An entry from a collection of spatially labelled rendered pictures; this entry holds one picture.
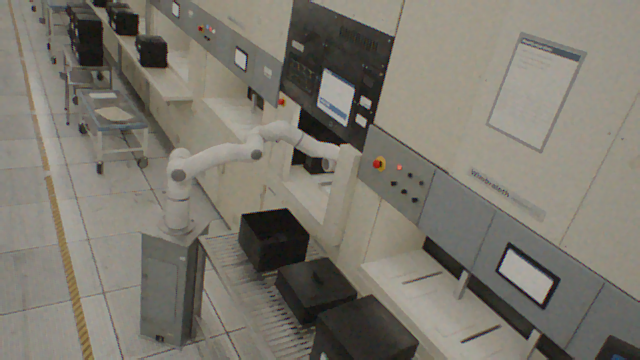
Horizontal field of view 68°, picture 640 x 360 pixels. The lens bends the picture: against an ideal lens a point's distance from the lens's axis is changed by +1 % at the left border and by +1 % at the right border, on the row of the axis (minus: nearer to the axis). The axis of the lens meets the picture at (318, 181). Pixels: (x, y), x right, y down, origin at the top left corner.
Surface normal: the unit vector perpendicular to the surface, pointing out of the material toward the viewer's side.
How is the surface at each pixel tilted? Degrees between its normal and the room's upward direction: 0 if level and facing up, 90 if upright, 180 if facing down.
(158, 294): 90
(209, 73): 90
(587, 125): 90
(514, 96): 90
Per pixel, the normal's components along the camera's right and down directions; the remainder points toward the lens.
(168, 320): -0.23, 0.42
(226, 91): 0.51, 0.48
